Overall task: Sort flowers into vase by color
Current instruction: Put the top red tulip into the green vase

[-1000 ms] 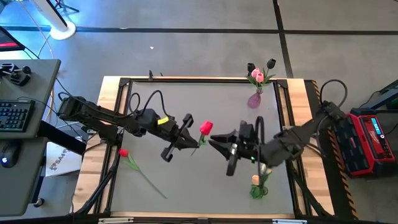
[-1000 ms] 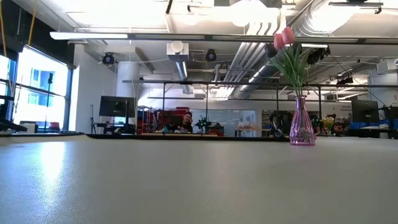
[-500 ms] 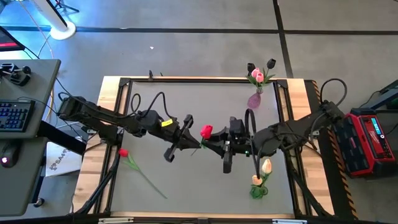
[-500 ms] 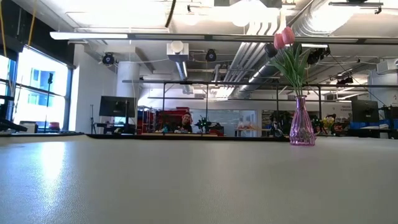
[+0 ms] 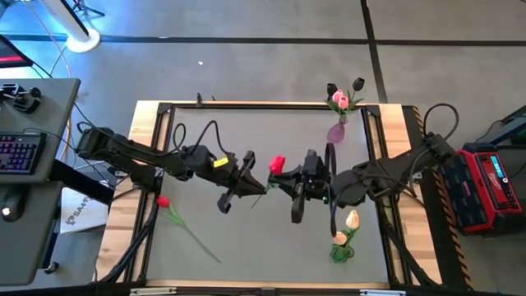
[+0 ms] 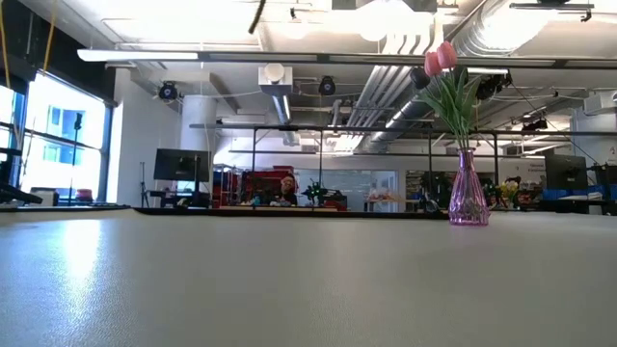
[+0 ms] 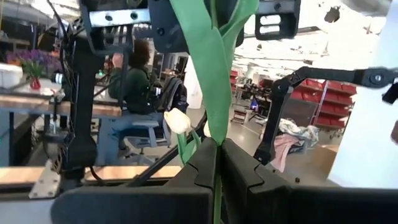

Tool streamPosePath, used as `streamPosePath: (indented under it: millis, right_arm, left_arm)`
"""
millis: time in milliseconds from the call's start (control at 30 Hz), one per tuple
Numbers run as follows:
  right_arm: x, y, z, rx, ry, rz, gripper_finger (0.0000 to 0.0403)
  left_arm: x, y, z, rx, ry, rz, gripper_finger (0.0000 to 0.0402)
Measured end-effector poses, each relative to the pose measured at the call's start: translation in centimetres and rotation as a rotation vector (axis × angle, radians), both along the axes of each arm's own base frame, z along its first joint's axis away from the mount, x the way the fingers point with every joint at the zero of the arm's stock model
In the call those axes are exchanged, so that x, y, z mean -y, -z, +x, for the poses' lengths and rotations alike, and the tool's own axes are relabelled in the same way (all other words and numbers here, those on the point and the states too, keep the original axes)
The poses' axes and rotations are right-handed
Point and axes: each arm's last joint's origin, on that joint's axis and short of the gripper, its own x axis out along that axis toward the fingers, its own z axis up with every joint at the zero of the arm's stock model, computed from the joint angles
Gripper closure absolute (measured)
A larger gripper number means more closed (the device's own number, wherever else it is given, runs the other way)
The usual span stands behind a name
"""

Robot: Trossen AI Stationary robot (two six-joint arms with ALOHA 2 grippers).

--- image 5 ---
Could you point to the cream artificial tulip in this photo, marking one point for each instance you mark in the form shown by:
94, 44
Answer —
352, 220

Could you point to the black backlit keyboard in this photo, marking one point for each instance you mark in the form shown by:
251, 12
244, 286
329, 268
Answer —
20, 152

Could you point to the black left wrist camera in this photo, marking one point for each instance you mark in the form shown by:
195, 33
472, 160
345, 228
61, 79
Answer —
199, 158

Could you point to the silver metal bracket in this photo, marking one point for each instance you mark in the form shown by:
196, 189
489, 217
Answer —
152, 291
382, 292

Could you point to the grey side desk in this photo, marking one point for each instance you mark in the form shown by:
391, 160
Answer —
37, 255

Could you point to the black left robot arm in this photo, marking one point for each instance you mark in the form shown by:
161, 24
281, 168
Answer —
123, 150

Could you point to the red black power unit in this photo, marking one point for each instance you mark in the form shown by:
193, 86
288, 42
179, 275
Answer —
481, 189

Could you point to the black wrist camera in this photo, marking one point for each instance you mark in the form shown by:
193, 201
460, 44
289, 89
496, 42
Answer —
314, 166
199, 158

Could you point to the black screen with red stripe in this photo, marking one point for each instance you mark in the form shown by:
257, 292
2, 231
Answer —
12, 51

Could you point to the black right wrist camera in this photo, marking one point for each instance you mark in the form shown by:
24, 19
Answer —
314, 166

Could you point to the green glass vase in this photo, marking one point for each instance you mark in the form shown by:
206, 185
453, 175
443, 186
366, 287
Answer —
335, 255

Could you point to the black aluminium table frame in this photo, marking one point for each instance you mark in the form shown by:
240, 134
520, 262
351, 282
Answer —
267, 106

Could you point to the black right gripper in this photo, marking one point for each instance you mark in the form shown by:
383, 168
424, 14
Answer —
316, 191

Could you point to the pink artificial tulip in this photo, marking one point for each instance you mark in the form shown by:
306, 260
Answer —
338, 95
343, 103

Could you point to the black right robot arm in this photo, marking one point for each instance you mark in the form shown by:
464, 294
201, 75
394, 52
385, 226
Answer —
382, 172

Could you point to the white stand with round base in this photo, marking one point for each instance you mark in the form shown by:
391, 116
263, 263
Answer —
82, 41

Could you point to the purple glass vase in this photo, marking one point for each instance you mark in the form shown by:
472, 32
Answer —
336, 133

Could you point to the black floor tripod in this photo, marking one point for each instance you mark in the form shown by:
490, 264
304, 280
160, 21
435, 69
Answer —
86, 8

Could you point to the black clamp device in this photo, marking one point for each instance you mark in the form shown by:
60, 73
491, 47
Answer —
22, 100

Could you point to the peach artificial tulip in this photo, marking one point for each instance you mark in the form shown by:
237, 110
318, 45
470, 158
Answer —
340, 238

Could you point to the black computer mouse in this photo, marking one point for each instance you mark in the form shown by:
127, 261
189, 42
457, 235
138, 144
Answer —
11, 207

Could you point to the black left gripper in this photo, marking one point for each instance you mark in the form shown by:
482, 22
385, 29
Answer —
230, 174

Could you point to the yellow black hazard tape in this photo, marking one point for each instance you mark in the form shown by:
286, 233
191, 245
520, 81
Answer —
452, 236

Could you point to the red artificial tulip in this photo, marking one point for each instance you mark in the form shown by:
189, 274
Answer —
277, 164
163, 201

